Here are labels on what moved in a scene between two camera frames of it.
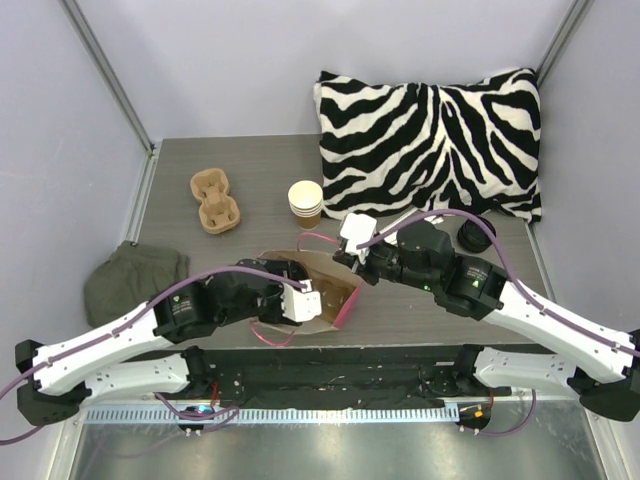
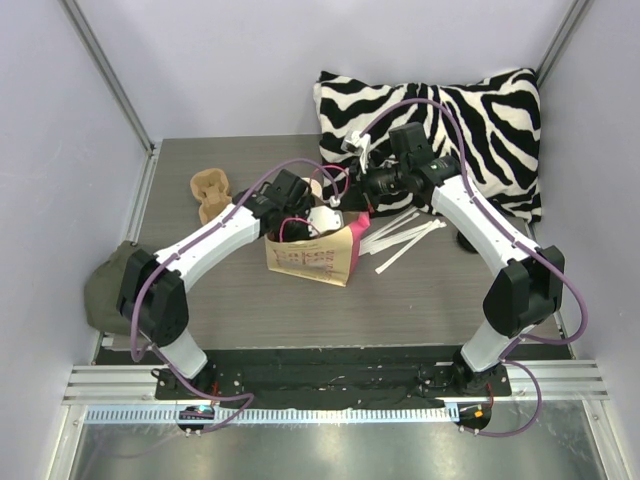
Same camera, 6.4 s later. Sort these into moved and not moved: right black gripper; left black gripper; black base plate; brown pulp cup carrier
Moved: left black gripper; right black gripper
Not moved: brown pulp cup carrier; black base plate
